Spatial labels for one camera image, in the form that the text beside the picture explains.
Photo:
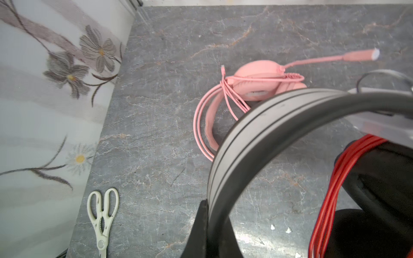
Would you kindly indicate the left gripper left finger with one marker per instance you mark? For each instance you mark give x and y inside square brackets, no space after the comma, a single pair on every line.
[196,246]

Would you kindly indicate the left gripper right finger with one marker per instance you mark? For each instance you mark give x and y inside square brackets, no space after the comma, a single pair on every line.
[228,246]

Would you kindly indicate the white black headset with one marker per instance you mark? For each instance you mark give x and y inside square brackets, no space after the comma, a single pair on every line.
[274,166]

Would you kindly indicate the pink headset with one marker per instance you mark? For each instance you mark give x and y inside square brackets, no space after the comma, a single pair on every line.
[255,81]

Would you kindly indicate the white scissors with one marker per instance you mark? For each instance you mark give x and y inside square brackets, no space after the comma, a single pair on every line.
[98,209]

